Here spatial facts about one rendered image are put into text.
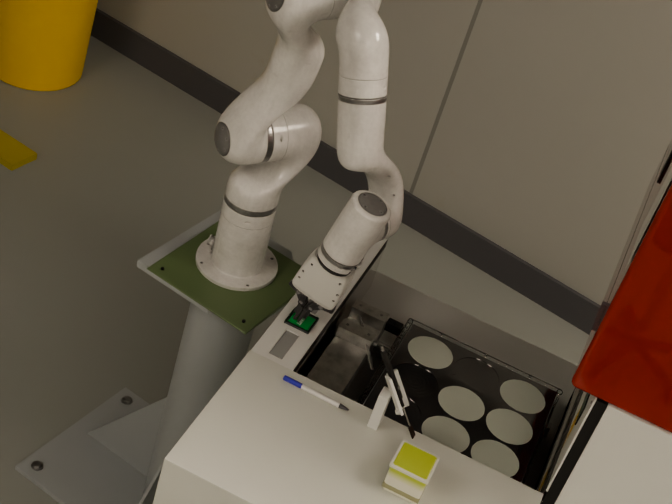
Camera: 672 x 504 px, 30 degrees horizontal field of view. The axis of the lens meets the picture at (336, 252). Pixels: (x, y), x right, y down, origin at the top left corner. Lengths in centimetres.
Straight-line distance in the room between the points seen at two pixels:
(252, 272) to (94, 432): 89
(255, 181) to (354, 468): 72
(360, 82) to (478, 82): 210
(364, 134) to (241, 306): 64
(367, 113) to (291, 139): 37
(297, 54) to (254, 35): 238
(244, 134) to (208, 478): 74
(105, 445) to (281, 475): 133
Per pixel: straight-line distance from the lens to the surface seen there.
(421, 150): 456
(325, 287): 247
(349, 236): 237
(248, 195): 269
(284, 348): 250
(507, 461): 255
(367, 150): 231
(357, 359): 265
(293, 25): 237
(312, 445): 232
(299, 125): 264
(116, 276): 408
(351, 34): 227
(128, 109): 490
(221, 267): 283
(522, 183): 441
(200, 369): 300
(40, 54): 482
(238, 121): 258
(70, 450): 350
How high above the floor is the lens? 259
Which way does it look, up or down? 36 degrees down
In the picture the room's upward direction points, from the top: 18 degrees clockwise
